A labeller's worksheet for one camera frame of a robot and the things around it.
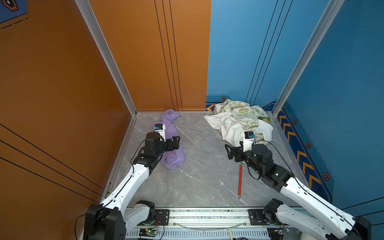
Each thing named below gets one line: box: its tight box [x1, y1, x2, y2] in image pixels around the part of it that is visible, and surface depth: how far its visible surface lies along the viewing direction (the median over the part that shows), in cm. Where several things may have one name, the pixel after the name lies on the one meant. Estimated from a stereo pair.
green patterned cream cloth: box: [213, 99, 271, 129], surface depth 111 cm
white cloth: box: [203, 112, 274, 146], surface depth 104 cm
